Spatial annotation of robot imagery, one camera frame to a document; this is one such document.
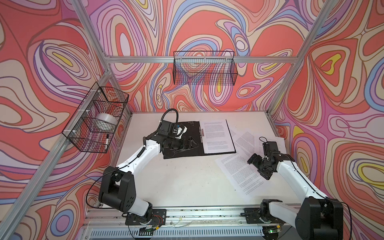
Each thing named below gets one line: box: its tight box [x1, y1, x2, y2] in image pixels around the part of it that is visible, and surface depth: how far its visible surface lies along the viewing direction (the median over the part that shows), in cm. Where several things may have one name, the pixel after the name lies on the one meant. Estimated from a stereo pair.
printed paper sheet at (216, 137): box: [199, 120, 236, 154], surface depth 107 cm
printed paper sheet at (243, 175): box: [215, 152, 271, 198], surface depth 88 cm
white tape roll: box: [93, 113, 118, 132], surface depth 74 cm
